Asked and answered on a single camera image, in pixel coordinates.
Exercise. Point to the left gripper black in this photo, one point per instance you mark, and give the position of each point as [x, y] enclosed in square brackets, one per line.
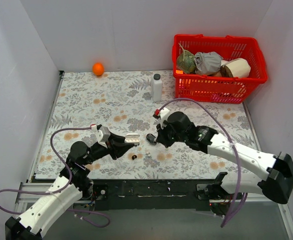
[112, 145]

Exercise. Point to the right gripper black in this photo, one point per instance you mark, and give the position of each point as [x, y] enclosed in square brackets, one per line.
[163, 137]

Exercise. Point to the white earbud charging case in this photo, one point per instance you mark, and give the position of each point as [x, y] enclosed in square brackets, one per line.
[132, 138]

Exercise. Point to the white earbud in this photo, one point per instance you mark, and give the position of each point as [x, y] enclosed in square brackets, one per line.
[148, 153]

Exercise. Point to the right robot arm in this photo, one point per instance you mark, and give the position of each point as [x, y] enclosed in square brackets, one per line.
[272, 175]

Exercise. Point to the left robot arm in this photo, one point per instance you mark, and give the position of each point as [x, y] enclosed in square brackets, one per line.
[71, 185]

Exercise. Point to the black earbud charging case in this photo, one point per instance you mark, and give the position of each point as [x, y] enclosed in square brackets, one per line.
[151, 139]

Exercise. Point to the floral patterned table mat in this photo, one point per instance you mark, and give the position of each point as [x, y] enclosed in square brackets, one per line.
[122, 102]

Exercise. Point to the white bottle black cap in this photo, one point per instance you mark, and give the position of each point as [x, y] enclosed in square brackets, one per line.
[156, 84]

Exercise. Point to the red plastic shopping basket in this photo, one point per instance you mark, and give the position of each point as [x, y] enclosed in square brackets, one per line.
[205, 88]

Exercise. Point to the green netted melon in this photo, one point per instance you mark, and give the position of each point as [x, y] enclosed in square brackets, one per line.
[185, 61]

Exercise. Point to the grey crumpled cloth bag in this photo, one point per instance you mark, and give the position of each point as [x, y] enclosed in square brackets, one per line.
[207, 63]

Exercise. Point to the orange fruit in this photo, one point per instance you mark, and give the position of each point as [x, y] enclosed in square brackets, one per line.
[98, 69]

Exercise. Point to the beige paper roll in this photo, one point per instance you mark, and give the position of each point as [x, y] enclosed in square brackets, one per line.
[236, 68]

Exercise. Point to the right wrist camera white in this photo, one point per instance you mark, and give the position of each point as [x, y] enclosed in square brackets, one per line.
[162, 116]

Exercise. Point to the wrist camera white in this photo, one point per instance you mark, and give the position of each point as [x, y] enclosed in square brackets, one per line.
[101, 133]
[162, 116]

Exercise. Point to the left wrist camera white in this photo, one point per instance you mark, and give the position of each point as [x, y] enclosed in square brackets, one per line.
[101, 133]

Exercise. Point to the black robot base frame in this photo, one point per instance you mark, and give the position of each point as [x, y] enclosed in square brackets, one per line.
[159, 194]

